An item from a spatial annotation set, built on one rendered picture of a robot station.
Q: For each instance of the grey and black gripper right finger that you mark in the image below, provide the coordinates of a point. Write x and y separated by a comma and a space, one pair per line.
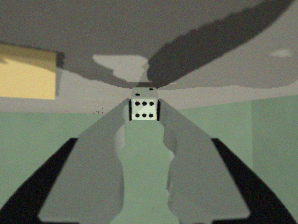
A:
207, 183

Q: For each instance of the white die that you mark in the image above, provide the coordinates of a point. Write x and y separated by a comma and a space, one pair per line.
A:
144, 103

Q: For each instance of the tan flat mat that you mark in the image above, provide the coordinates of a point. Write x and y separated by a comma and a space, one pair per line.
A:
27, 73

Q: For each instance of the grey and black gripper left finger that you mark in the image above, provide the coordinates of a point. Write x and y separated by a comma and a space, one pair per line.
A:
81, 183

